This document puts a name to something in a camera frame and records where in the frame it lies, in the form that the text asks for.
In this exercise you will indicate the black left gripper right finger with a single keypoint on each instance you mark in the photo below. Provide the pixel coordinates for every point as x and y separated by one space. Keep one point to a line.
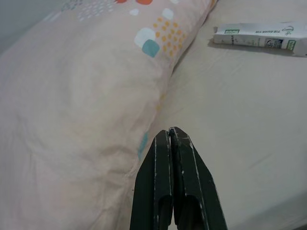
196 191

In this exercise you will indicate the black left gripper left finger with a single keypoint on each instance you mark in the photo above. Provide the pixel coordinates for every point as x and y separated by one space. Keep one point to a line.
153 187

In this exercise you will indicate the pink patterned pillow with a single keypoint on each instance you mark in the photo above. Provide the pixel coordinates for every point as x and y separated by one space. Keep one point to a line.
72 95

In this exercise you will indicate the white printed carton box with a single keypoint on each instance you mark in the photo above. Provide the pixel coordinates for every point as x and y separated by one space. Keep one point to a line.
251 36

